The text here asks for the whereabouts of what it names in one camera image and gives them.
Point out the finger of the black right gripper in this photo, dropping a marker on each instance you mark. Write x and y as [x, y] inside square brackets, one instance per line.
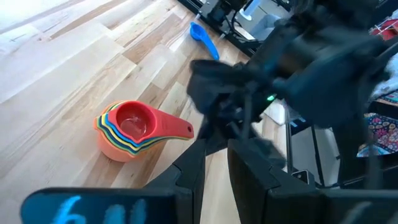
[267, 152]
[216, 141]

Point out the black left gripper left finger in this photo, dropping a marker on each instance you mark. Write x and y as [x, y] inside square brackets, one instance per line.
[174, 202]

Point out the dark floral patterned cloth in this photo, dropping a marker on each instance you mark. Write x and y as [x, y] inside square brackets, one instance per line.
[382, 133]

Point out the red measuring cup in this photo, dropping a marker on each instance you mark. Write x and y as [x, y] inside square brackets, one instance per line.
[164, 124]

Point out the black table-level camera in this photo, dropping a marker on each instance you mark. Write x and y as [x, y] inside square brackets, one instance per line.
[303, 177]

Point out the small blue measuring scoop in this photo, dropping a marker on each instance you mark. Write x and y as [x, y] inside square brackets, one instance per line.
[199, 32]

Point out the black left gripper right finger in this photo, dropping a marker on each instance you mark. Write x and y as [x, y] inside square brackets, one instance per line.
[264, 199]

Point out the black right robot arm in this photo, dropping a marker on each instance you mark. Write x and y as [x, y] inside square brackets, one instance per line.
[326, 77]

